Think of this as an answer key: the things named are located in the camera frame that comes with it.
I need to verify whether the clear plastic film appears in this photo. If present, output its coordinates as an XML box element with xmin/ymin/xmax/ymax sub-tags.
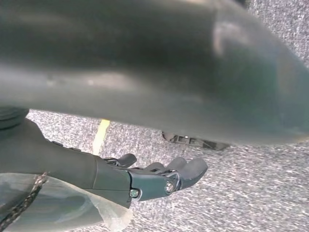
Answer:
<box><xmin>0</xmin><ymin>173</ymin><xmax>133</xmax><ymax>232</ymax></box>

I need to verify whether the black braided cable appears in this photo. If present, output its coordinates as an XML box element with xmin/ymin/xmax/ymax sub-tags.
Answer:
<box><xmin>0</xmin><ymin>172</ymin><xmax>48</xmax><ymax>231</ymax></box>

